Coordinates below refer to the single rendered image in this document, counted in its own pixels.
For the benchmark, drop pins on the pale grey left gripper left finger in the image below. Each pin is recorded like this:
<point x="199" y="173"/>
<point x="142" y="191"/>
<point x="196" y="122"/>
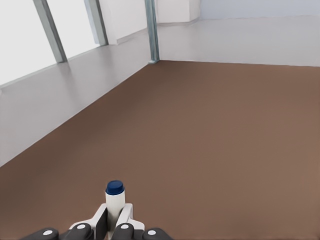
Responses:
<point x="99" y="219"/>

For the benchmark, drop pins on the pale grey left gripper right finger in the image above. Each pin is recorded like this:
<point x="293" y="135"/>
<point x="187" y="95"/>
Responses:
<point x="128" y="215"/>

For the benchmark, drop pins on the white marker with blue cap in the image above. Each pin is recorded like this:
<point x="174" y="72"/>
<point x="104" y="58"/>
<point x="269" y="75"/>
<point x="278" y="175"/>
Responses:
<point x="114" y="203"/>

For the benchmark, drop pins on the silver frame post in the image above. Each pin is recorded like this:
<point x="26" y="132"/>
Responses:
<point x="50" y="31"/>
<point x="153" y="31"/>
<point x="96" y="22"/>

